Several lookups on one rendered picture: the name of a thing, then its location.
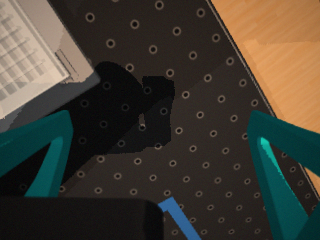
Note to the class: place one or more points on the blue tape outline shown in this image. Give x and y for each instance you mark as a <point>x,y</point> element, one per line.
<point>179,217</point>

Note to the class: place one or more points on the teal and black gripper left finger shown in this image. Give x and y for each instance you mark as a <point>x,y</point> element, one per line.
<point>18,144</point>

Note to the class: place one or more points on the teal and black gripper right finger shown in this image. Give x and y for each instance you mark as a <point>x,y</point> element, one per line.
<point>285,214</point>

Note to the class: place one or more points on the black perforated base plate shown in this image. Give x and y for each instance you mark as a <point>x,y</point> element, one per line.
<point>169,116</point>

